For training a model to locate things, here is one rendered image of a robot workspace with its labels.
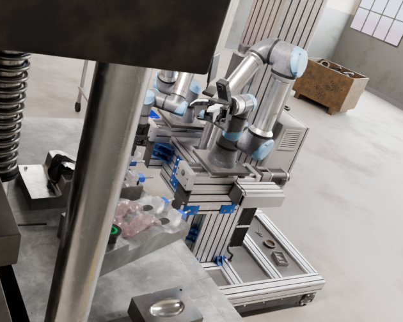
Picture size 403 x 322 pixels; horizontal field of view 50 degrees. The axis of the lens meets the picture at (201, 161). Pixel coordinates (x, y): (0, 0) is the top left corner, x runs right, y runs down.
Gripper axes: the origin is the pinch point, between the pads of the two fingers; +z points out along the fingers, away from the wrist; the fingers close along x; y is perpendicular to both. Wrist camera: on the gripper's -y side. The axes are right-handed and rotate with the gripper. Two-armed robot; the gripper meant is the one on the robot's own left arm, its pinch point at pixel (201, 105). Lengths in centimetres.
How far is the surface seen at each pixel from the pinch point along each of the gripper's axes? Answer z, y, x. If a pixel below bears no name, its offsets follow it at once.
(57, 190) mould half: 14, 52, 54
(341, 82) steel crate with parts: -661, 66, 149
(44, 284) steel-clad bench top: 45, 64, 18
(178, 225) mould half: -17, 59, 11
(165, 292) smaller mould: 20, 61, -13
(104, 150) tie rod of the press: 89, -18, -47
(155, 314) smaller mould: 27, 63, -16
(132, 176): -19, 49, 42
